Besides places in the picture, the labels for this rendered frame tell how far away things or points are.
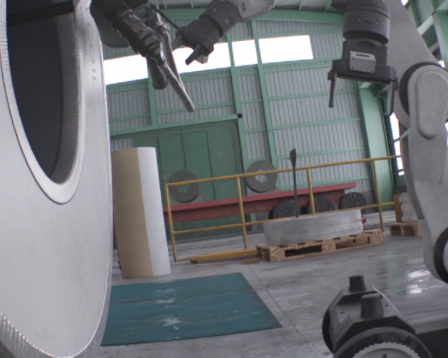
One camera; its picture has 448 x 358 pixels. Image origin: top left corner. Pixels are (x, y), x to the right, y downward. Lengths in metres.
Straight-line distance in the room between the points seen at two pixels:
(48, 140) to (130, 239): 4.53
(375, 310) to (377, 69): 0.43
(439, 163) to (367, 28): 0.34
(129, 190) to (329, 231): 2.06
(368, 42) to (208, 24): 0.61
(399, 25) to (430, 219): 0.43
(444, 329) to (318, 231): 4.86
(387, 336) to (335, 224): 4.98
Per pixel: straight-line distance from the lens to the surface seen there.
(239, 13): 1.57
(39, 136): 1.26
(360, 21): 1.01
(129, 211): 5.73
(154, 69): 1.41
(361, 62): 0.95
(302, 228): 5.85
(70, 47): 1.30
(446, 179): 1.20
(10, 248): 0.74
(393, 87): 1.01
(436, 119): 1.16
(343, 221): 5.96
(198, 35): 1.49
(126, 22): 1.18
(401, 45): 1.23
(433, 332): 1.04
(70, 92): 1.29
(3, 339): 0.67
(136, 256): 5.72
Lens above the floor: 0.41
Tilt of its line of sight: 4 degrees up
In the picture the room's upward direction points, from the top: 7 degrees counter-clockwise
